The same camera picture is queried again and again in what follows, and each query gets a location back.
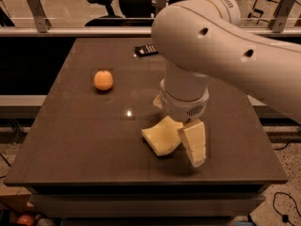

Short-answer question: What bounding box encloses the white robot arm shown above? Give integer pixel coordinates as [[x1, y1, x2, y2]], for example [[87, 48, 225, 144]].
[[151, 0, 301, 123]]

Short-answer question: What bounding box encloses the orange ball under table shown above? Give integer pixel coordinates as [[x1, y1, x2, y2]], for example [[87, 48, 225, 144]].
[[16, 214, 35, 226]]

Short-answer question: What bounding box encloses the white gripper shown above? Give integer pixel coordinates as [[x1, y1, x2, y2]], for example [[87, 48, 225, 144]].
[[152, 78, 210, 168]]

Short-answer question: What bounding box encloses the black rxbar chocolate wrapper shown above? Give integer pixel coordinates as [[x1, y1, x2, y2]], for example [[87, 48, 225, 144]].
[[135, 44, 158, 57]]

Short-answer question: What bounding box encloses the right metal railing post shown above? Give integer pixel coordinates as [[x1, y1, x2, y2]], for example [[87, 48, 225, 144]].
[[268, 0, 296, 33]]

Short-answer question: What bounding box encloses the orange fruit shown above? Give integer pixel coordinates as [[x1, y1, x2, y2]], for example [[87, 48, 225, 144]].
[[94, 71, 114, 90]]

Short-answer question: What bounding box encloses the left metal railing post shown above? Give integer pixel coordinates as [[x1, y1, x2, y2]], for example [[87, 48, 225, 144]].
[[26, 0, 52, 33]]

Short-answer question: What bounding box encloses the black floor cable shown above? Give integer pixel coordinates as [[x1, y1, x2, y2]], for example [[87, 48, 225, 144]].
[[272, 191, 301, 226]]

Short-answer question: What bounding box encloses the yellow wavy sponge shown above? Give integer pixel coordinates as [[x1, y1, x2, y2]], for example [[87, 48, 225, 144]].
[[141, 116, 182, 156]]

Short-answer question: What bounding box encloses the black office chair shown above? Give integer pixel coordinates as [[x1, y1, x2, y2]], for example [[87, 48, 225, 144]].
[[86, 0, 182, 26]]

